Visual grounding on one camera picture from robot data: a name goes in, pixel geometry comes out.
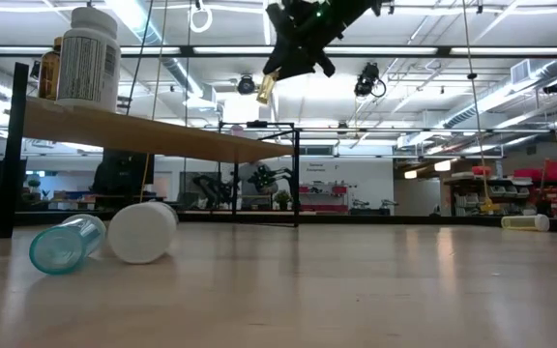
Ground yellow hanging power cord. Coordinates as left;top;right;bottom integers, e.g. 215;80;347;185
460;0;502;215

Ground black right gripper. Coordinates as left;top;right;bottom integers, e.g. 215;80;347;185
262;0;384;81

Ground red white background shelf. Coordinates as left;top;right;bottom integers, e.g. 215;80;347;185
300;181;357;214

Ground wooden shelf black frame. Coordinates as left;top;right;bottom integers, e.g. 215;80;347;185
0;61;302;239

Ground brown bottle yellow cap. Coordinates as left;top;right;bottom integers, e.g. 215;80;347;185
38;36;63;102

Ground storage shelf red bins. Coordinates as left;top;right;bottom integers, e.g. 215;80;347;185
445;161;557;218

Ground teal transparent vial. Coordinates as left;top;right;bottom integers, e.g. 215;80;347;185
28;214;107;276

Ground large white labelled bottle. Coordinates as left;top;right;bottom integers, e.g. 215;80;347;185
55;6;122;113

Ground black overhead camera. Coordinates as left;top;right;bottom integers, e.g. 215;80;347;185
354;61;387;98

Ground black overhead light beam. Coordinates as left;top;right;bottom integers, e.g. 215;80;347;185
0;43;557;59

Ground white hanging ring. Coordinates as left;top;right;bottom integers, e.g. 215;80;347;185
189;0;215;34

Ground person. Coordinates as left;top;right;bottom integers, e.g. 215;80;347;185
237;161;273;196

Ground black background monitor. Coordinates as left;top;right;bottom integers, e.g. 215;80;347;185
92;148;156;194

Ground small white medicine bottle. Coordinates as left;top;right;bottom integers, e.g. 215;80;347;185
107;201;180;266

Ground white wall sign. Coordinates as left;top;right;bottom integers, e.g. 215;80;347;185
307;161;341;174

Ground black aluminium table frame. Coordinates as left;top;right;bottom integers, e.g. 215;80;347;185
0;208;557;236

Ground black round ceiling device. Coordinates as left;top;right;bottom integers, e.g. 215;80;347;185
236;73;257;96

